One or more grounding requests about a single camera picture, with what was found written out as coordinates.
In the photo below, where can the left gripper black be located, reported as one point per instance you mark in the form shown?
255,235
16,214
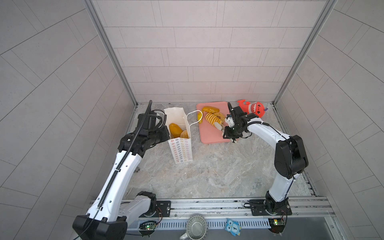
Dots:
165,133

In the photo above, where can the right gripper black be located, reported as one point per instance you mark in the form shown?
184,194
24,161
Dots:
228,134

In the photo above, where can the spiral twisted bread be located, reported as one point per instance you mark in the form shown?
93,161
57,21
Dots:
213,120

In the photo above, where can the long oval bread loaf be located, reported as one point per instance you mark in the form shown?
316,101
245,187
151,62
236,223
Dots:
175,130

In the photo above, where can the white printed paper bag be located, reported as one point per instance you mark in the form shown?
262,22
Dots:
181,148

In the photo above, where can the small bread roll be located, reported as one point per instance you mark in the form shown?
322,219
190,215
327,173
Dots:
184,134

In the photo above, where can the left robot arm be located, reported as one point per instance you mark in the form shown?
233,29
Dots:
105,220

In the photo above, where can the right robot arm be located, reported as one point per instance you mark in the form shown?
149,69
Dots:
290,159

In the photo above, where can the pink plastic tray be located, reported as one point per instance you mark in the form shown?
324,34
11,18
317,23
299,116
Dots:
208,133

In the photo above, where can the red shark plush toy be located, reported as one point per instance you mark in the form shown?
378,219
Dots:
256,108

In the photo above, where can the left circuit board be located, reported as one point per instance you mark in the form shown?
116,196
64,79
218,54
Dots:
148,226

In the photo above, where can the circuit board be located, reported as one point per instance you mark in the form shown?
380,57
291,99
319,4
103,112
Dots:
148,226
277,226

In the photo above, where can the blue owl figure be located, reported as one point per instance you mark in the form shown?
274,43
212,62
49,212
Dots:
233,227

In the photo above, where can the metal fluted tart mould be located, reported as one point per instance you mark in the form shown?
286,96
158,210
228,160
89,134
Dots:
196,228

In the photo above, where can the right circuit board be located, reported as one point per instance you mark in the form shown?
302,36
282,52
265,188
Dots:
277,226

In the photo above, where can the ring donut bread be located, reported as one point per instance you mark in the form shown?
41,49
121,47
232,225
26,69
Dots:
221,116

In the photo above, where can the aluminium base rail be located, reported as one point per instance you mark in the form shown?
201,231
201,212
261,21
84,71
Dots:
222,207

